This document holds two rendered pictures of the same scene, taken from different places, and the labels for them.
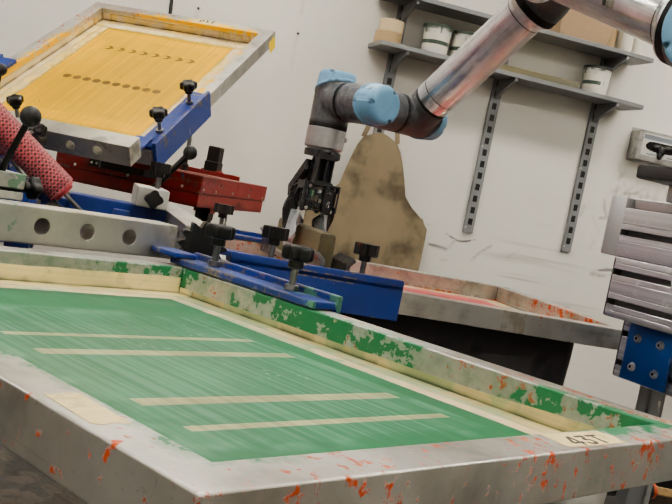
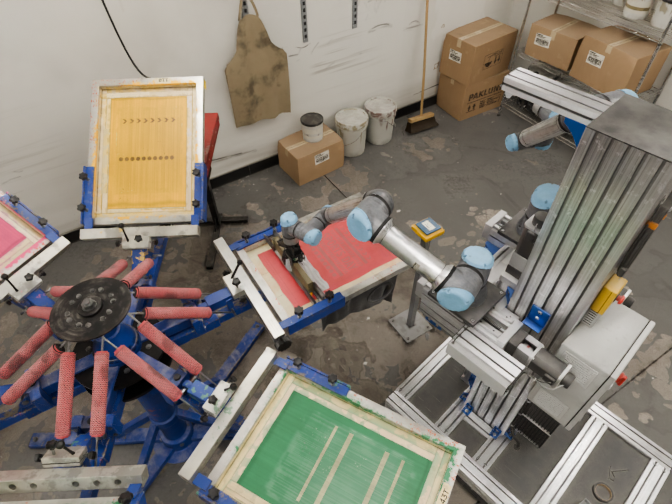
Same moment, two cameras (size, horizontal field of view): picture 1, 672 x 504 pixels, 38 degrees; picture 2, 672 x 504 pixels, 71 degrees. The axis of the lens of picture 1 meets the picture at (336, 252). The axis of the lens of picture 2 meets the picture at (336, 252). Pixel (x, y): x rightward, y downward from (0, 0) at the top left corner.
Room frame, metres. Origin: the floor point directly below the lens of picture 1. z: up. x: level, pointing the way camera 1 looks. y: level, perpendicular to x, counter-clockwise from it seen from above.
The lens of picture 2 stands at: (0.37, 0.25, 2.77)
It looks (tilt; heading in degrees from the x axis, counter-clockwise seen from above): 48 degrees down; 345
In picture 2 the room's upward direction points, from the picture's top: 1 degrees counter-clockwise
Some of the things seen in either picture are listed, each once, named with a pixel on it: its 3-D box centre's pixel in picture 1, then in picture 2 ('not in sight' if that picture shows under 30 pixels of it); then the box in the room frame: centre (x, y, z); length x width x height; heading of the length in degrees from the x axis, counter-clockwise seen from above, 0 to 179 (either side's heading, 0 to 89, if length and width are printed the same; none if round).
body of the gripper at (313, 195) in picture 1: (317, 181); (293, 250); (1.85, 0.06, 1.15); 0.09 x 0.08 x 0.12; 16
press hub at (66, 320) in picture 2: not in sight; (143, 383); (1.64, 0.89, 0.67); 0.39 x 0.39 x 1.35
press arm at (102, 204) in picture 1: (115, 213); (224, 296); (1.78, 0.41, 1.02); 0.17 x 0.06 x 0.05; 106
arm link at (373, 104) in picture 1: (373, 105); (310, 232); (1.79, -0.02, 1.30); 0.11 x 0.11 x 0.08; 39
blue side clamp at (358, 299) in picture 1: (313, 285); (315, 312); (1.60, 0.03, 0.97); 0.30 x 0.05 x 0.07; 106
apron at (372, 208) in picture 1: (367, 215); (255, 59); (3.97, -0.10, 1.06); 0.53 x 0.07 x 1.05; 106
